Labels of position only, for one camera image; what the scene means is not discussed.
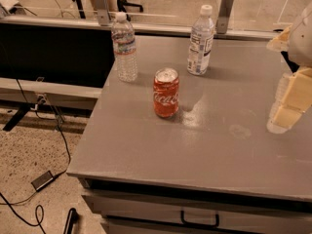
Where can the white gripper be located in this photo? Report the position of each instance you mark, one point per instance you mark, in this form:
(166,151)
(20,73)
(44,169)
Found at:
(302,44)

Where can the clear ribbed water bottle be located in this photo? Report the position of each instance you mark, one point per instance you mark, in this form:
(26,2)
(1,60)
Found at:
(124,47)

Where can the white label water bottle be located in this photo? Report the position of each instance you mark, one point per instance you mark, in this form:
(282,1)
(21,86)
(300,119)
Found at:
(201,42)

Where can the red Coca-Cola can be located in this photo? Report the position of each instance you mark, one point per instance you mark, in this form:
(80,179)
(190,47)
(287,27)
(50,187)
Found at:
(165,92)

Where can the black object on floor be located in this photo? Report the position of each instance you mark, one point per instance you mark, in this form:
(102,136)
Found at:
(72,218)

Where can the black power adapter brick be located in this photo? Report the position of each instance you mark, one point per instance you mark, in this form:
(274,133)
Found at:
(42,181)

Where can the right metal bracket post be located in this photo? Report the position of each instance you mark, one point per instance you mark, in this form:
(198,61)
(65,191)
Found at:
(224,14)

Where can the metal bracket post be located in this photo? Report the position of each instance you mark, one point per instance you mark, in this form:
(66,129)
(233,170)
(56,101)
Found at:
(224,14)
(102,12)

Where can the grey drawer with black handle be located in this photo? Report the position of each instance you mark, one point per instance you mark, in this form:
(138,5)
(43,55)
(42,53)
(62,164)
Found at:
(130,213)

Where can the left metal bracket post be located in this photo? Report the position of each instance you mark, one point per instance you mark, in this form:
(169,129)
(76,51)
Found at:
(102,12)

